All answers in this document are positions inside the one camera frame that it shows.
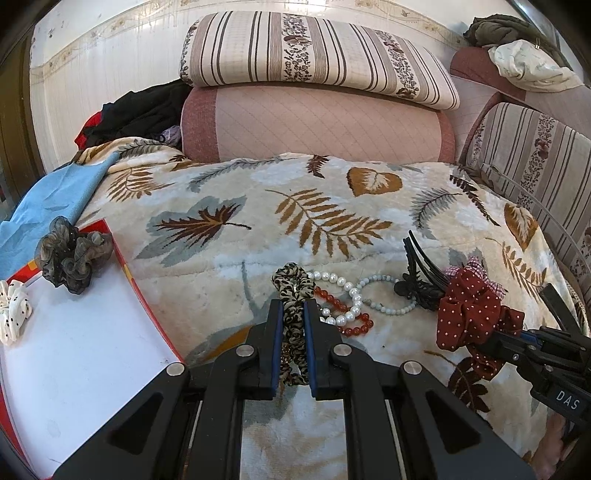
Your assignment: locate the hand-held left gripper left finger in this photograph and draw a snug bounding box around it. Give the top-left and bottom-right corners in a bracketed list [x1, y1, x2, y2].
[52, 299, 284, 480]

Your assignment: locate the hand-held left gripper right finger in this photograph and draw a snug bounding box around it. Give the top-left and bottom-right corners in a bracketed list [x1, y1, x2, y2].
[302, 299, 539, 480]

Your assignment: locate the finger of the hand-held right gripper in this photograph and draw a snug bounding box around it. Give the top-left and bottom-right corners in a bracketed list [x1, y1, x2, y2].
[539, 283, 583, 334]
[485, 323, 548, 367]

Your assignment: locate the leopard print hair scrunchie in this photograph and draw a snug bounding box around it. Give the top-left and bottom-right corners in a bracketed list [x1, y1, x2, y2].
[271, 262, 315, 387]

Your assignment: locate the red polka dot scrunchie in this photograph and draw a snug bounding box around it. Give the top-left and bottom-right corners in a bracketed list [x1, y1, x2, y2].
[436, 268, 525, 384]

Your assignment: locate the white pearl bracelet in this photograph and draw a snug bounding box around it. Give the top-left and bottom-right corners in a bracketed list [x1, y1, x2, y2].
[307, 271, 365, 326]

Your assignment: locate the red plaid scrunchie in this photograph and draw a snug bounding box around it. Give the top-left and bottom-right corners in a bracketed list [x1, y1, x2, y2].
[444, 258, 506, 296]

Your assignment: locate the pale green bead bracelet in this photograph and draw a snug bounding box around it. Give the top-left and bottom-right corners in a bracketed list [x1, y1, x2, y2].
[355, 273, 419, 317]

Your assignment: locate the black hair claw clip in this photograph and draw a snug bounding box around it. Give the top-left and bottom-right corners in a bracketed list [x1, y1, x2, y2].
[394, 232, 452, 313]

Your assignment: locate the red rimmed white box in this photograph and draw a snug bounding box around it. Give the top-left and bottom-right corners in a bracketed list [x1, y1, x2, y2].
[0, 219, 185, 468]

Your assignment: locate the person's right hand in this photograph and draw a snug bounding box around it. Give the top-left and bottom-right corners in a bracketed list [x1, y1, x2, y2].
[530, 410, 580, 480]

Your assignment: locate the leaf printed blanket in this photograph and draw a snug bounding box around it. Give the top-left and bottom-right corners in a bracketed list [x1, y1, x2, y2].
[69, 138, 589, 480]

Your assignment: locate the striped floral sofa seat cushion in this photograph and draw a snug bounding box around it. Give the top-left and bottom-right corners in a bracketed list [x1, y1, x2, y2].
[462, 102, 591, 296]

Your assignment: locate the pink quilted sofa backrest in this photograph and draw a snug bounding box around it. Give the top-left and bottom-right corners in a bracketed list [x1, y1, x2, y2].
[181, 83, 458, 164]

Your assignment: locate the grey sheer scrunchie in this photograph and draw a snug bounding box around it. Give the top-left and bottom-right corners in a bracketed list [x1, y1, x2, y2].
[36, 216, 113, 295]

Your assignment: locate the lilac cloth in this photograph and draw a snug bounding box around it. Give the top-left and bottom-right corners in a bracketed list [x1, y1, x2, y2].
[154, 126, 183, 146]

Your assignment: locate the white crumpled clothing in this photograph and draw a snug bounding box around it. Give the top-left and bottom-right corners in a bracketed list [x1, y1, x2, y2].
[488, 39, 583, 90]

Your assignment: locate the pink sofa armrest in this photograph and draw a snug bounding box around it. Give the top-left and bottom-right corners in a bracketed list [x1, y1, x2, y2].
[450, 46, 591, 112]

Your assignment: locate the white dotted scrunchie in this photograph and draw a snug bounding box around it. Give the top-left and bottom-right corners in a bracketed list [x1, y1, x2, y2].
[0, 279, 34, 347]

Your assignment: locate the blue cloth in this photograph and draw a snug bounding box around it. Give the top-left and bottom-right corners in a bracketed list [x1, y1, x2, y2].
[0, 152, 121, 282]

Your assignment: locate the black clothing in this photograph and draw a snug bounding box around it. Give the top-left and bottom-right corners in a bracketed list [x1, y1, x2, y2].
[82, 80, 191, 149]

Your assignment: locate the olive green clothing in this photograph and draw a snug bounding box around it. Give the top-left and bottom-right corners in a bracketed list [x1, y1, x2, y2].
[463, 14, 573, 70]

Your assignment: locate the red cloth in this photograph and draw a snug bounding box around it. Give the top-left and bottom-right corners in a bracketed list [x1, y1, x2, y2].
[74, 111, 105, 151]

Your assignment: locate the long striped floral cushion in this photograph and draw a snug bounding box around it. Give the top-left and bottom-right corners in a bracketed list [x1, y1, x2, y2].
[179, 10, 461, 110]

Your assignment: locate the wooden door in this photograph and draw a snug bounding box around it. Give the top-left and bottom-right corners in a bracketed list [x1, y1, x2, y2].
[0, 37, 47, 222]

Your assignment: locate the red bead bracelet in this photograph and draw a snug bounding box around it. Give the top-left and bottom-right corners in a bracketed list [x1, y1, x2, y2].
[314, 286, 375, 337]

